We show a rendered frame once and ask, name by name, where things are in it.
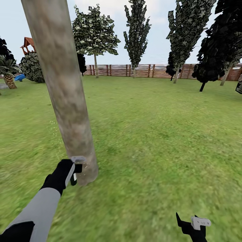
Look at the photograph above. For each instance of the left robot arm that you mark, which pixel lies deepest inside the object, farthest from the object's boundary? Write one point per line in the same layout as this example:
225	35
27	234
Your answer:
33	223

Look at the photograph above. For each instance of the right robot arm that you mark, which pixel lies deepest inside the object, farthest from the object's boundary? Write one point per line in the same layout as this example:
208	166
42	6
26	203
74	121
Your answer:
196	229

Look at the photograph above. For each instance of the pesticide atomizer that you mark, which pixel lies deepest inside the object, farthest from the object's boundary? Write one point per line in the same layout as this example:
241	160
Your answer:
73	179

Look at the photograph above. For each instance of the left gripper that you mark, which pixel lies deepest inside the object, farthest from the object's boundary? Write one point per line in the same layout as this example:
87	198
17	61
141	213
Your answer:
78	168

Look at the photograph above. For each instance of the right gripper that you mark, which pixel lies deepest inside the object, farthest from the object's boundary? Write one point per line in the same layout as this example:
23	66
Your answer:
187	228

